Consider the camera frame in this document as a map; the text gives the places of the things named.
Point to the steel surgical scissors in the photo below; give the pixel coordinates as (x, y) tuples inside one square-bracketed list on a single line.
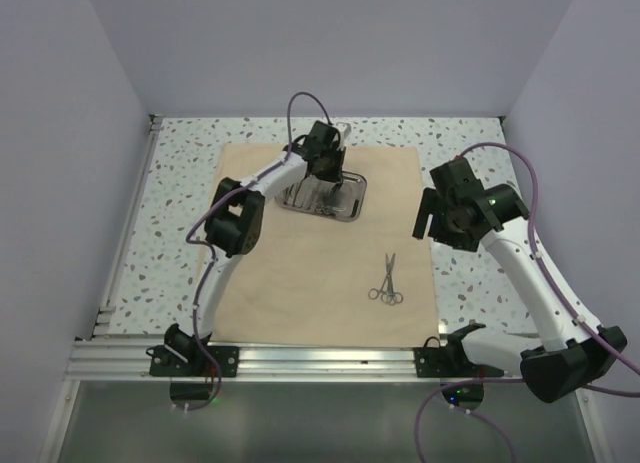
[(388, 293)]

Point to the steel needle holder clamp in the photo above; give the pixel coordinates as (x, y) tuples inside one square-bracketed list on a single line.
[(375, 292)]

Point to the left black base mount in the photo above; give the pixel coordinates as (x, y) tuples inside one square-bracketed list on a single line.
[(165, 363)]

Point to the left aluminium side rail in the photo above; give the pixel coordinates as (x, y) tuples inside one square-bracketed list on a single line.
[(107, 306)]

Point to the aluminium front rail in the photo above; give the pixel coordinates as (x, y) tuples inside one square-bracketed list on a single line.
[(117, 359)]

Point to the beige cloth wrap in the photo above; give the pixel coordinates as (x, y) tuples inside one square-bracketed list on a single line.
[(306, 282)]

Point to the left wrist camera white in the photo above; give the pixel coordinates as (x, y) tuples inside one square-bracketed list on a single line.
[(343, 128)]

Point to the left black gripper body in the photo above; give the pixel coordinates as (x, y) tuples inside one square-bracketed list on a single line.
[(332, 161)]

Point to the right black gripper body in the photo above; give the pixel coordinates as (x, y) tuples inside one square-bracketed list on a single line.
[(444, 227)]

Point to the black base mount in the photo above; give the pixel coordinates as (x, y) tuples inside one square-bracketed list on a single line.
[(449, 362), (165, 363)]

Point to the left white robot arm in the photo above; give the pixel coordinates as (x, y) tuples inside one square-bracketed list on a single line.
[(230, 229)]

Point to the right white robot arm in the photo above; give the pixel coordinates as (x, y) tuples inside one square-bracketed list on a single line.
[(572, 347)]

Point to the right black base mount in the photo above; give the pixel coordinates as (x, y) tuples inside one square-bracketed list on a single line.
[(449, 362)]

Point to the steel instrument tray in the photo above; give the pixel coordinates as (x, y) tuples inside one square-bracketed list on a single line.
[(341, 201)]

